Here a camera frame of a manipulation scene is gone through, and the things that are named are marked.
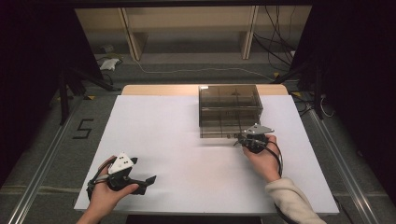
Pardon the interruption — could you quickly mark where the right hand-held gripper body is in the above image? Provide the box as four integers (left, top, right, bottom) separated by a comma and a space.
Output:
242, 123, 275, 154

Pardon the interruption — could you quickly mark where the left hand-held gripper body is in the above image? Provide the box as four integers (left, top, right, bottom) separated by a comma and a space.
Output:
106, 152, 139, 191

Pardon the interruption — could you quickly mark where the smoky transparent drawer cabinet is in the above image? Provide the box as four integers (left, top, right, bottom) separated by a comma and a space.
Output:
198, 84, 264, 129

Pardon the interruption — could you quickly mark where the person's right hand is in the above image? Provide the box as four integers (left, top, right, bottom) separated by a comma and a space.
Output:
242, 134, 282, 184

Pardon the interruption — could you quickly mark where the person's left hand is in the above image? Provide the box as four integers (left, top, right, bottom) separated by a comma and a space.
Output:
89, 155, 140, 217

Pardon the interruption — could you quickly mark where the white table cover sheet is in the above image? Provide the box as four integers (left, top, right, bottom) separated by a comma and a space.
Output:
74, 94, 340, 217

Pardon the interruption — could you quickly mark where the black tripod stand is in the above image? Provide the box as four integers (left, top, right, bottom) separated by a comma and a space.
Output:
56, 65, 122, 126
270, 59, 325, 121

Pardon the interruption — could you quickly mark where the white cloth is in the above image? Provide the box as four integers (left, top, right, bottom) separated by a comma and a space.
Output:
99, 58, 121, 72

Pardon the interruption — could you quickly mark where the dark curtain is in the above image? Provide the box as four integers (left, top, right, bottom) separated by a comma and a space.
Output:
289, 0, 396, 204
0, 0, 105, 188

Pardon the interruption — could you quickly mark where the light wooden desk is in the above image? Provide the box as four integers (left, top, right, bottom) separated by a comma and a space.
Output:
74, 6, 312, 62

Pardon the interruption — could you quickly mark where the short white cable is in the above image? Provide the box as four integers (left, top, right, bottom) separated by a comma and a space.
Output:
319, 93, 336, 119

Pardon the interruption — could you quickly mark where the aluminium floor rail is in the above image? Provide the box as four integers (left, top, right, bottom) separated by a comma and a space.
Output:
306, 107, 380, 224
7, 98, 82, 224

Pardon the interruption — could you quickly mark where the long white floor cable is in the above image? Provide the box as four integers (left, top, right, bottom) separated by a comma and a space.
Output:
134, 59, 276, 83

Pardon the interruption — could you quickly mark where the bundle of black cables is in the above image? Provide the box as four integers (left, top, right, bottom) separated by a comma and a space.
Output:
252, 5, 297, 73

